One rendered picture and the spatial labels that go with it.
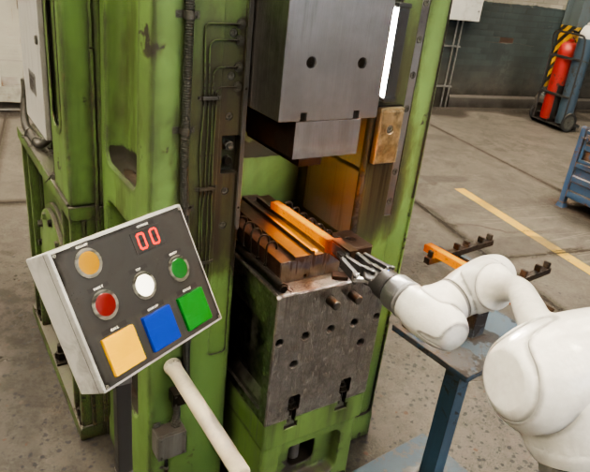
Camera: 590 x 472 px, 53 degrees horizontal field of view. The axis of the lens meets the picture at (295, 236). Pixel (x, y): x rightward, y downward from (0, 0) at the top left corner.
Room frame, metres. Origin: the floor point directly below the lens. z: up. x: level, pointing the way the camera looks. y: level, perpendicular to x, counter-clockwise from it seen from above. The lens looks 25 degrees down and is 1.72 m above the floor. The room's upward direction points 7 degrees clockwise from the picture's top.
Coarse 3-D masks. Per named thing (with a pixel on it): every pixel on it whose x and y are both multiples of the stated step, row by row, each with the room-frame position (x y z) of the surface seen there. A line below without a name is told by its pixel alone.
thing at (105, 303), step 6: (102, 294) 0.95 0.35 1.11; (108, 294) 0.96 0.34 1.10; (96, 300) 0.94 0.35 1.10; (102, 300) 0.95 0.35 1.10; (108, 300) 0.95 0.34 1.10; (114, 300) 0.96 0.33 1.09; (96, 306) 0.93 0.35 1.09; (102, 306) 0.94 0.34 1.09; (108, 306) 0.95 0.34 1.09; (114, 306) 0.96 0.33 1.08; (102, 312) 0.93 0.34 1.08; (108, 312) 0.94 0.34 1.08
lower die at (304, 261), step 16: (240, 208) 1.72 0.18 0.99; (256, 208) 1.73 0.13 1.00; (240, 224) 1.62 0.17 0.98; (256, 224) 1.62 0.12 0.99; (272, 224) 1.63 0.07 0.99; (240, 240) 1.60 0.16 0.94; (256, 240) 1.53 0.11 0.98; (272, 240) 1.53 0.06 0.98; (288, 240) 1.53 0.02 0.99; (272, 256) 1.44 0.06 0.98; (288, 256) 1.45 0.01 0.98; (304, 256) 1.45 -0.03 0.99; (320, 256) 1.48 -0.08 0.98; (288, 272) 1.42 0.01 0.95; (304, 272) 1.45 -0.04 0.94; (320, 272) 1.48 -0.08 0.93
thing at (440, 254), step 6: (426, 246) 1.63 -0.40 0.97; (432, 246) 1.63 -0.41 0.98; (426, 252) 1.63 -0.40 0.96; (438, 252) 1.59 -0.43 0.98; (444, 252) 1.60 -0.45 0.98; (438, 258) 1.59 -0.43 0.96; (444, 258) 1.57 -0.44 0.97; (450, 258) 1.56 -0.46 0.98; (456, 258) 1.56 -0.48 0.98; (450, 264) 1.55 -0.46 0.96; (456, 264) 1.54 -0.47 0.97; (462, 264) 1.53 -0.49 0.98; (546, 306) 1.33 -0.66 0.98
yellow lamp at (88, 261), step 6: (84, 252) 0.97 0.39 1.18; (90, 252) 0.98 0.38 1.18; (84, 258) 0.96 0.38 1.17; (90, 258) 0.97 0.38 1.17; (96, 258) 0.98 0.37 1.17; (84, 264) 0.96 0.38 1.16; (90, 264) 0.97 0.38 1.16; (96, 264) 0.98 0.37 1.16; (84, 270) 0.95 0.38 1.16; (90, 270) 0.96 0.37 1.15; (96, 270) 0.97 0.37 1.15
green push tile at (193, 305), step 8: (200, 288) 1.13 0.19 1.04; (184, 296) 1.09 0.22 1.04; (192, 296) 1.10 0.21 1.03; (200, 296) 1.12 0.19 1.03; (184, 304) 1.08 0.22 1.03; (192, 304) 1.09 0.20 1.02; (200, 304) 1.11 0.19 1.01; (184, 312) 1.07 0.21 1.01; (192, 312) 1.08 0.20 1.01; (200, 312) 1.10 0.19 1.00; (208, 312) 1.11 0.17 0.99; (184, 320) 1.06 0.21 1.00; (192, 320) 1.07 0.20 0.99; (200, 320) 1.08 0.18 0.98; (192, 328) 1.06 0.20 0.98
